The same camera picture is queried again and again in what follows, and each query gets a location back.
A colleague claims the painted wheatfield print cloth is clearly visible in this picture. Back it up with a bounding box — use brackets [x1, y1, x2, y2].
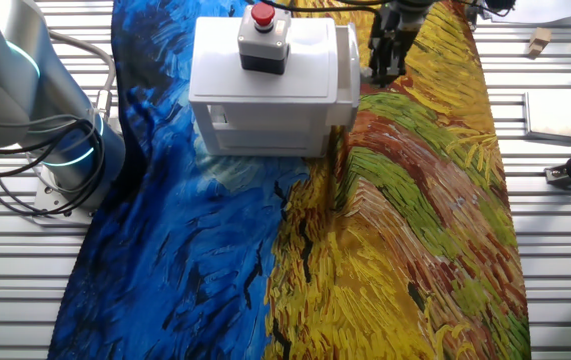
[47, 0, 534, 360]

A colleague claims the grey metal bracket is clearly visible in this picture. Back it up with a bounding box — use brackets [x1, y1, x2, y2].
[463, 0, 484, 31]

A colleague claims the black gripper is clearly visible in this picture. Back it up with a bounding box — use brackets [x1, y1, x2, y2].
[368, 7, 419, 87]

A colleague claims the shiny metal plate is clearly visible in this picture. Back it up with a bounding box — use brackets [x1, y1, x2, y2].
[523, 90, 571, 144]

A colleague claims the small wooden block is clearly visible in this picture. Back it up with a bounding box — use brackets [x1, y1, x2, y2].
[527, 27, 554, 60]

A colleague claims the metal camera base bracket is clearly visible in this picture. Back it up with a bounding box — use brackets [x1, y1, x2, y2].
[544, 167, 571, 190]

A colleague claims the thick grey cable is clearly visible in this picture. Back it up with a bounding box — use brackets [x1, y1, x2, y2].
[47, 28, 118, 121]

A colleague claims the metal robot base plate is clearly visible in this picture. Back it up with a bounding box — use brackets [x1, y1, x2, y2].
[32, 164, 99, 226]

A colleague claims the white drawer cabinet frame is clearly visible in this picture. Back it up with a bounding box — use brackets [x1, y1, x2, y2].
[188, 16, 341, 159]

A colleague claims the grey box with red button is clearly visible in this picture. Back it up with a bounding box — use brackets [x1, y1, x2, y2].
[237, 1, 292, 76]

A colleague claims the black cable with round connector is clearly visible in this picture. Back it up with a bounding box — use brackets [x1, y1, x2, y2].
[457, 0, 516, 12]

